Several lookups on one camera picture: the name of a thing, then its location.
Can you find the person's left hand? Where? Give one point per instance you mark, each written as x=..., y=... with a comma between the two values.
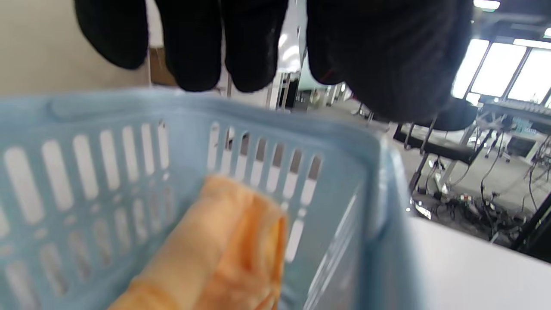
x=387, y=56

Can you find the orange towel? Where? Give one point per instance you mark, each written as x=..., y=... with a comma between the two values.
x=206, y=241

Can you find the black office chair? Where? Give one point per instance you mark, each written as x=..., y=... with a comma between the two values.
x=454, y=118

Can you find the light blue plastic basket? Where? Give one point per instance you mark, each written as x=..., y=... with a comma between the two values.
x=301, y=129

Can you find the black rolling desk stand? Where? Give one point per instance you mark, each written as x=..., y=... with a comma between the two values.
x=516, y=107

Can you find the brown cardboard box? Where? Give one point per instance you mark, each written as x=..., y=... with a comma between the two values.
x=161, y=69

